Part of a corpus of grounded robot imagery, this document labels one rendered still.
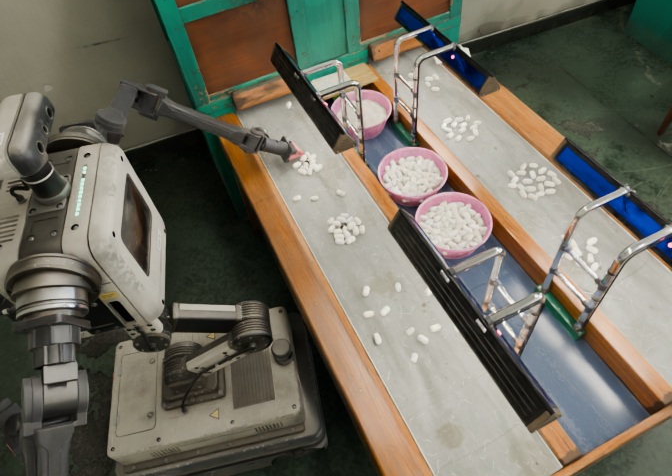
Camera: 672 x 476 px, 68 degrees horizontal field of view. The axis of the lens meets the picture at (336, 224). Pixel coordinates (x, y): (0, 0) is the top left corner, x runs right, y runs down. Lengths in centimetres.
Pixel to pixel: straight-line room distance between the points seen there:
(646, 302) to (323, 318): 99
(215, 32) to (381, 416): 156
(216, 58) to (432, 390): 154
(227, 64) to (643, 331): 181
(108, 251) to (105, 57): 214
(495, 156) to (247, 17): 114
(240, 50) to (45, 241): 138
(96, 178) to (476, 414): 113
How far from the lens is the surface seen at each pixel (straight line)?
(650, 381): 165
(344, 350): 154
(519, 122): 221
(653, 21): 424
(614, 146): 341
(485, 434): 150
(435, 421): 149
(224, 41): 221
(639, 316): 177
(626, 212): 154
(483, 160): 205
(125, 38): 306
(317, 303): 162
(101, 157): 121
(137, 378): 202
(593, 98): 372
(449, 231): 180
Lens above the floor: 216
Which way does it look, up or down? 51 degrees down
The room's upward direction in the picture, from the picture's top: 8 degrees counter-clockwise
